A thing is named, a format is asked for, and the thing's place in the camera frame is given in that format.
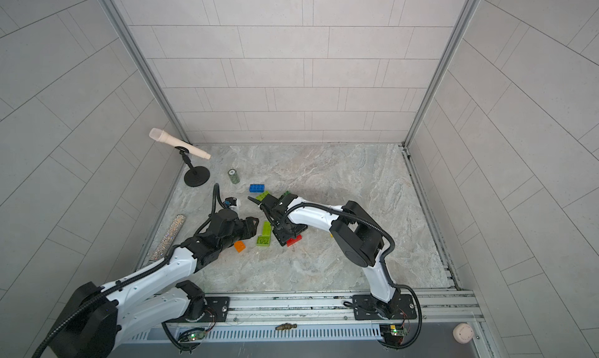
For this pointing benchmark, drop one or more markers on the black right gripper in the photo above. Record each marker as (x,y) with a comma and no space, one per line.
(280,235)

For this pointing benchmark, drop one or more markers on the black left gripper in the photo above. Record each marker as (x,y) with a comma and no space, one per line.
(250,224)

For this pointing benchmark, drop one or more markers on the red lego brick long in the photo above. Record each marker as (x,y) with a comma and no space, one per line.
(292,241)

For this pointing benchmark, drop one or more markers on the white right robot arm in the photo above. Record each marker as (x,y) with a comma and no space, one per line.
(359,237)

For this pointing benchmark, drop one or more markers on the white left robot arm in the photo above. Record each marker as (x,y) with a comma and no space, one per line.
(96,319)

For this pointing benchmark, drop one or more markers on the lime lego brick long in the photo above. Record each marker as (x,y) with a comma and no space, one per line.
(262,196)

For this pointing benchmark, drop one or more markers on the dark blue lego brick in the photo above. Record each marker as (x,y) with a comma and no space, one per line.
(256,188)

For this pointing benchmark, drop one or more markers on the lime lego brick upside down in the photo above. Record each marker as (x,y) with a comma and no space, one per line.
(264,239)

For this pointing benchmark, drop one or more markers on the orange lego brick middle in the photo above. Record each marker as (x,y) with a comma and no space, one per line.
(239,246)

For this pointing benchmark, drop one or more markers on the green battery cell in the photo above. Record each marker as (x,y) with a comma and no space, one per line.
(234,176)

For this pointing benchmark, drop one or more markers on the black microphone stand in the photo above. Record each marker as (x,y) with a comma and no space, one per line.
(195,175)

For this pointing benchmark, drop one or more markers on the glittery silver stick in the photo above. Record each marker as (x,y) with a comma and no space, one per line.
(167,240)

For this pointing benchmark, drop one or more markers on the brass fitting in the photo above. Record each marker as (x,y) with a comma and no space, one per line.
(285,327)

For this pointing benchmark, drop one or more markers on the beige microphone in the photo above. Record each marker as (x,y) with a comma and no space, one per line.
(164,137)

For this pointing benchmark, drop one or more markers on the left circuit board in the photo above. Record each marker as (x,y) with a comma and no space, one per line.
(192,335)

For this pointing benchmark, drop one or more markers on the circuit board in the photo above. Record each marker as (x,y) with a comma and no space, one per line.
(192,335)
(393,335)

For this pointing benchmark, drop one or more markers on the right circuit board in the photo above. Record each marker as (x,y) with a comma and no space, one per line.
(393,335)

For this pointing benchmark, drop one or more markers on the metal corner profile left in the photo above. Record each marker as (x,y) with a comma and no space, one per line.
(127,38)

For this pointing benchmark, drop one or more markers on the metal corner profile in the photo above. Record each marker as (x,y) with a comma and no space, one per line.
(458,32)
(127,38)

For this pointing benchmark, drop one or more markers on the pink round knob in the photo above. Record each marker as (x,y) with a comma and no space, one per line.
(463,333)

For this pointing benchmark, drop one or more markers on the metal corner profile right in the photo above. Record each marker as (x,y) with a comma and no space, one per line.
(458,32)

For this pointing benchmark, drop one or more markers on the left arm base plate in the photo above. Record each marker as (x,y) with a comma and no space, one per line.
(207,309)

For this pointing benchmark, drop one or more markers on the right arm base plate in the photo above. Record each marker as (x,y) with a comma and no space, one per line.
(368,308)

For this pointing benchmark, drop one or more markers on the aluminium rail frame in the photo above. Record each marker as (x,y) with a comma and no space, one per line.
(326,327)

